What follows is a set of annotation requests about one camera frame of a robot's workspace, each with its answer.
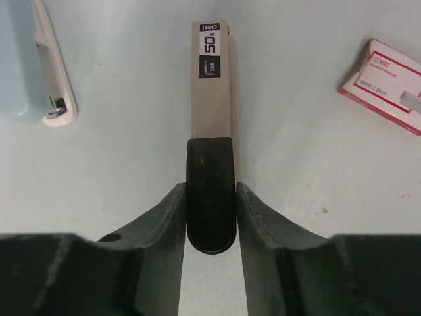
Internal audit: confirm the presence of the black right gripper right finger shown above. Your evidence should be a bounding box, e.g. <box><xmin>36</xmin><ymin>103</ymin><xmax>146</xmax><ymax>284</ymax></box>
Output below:
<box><xmin>237</xmin><ymin>183</ymin><xmax>420</xmax><ymax>315</ymax></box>

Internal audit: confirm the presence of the red white staple box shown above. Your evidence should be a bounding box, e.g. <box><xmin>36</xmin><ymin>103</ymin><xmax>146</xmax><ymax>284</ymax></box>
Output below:
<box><xmin>337</xmin><ymin>38</ymin><xmax>420</xmax><ymax>136</ymax></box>

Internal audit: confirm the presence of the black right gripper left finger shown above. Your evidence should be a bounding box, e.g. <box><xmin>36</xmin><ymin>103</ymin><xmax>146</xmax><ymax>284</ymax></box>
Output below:
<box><xmin>1</xmin><ymin>184</ymin><xmax>186</xmax><ymax>315</ymax></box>

